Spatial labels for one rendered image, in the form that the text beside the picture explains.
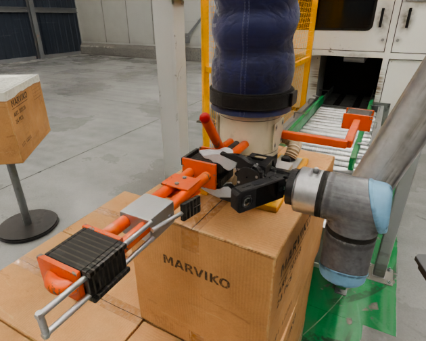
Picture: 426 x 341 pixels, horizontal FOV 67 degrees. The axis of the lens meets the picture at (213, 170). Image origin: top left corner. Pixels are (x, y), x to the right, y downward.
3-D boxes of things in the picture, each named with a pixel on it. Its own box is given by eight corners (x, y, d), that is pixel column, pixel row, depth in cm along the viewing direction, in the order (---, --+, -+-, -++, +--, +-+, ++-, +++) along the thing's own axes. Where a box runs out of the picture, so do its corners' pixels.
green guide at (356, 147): (368, 107, 320) (370, 99, 316) (380, 109, 316) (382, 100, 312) (347, 170, 192) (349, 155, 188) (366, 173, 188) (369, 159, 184)
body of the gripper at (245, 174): (247, 181, 75) (299, 193, 70) (232, 198, 68) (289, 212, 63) (249, 150, 72) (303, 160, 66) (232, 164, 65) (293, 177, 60)
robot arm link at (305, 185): (311, 224, 61) (318, 178, 56) (285, 218, 63) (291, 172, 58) (320, 202, 68) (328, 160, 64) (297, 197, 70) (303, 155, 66)
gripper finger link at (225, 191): (213, 189, 78) (247, 185, 73) (201, 199, 73) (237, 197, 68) (209, 176, 77) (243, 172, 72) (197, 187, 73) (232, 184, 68)
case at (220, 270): (229, 220, 147) (231, 136, 129) (319, 248, 129) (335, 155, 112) (140, 317, 99) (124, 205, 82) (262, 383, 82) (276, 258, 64)
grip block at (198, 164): (198, 167, 80) (197, 145, 77) (234, 175, 75) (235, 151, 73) (179, 181, 73) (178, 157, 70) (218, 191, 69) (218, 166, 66)
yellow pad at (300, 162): (278, 157, 110) (279, 143, 108) (308, 163, 106) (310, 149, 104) (238, 204, 83) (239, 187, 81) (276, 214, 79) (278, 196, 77)
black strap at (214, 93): (230, 89, 102) (230, 76, 101) (304, 97, 93) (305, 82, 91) (194, 105, 84) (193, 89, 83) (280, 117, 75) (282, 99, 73)
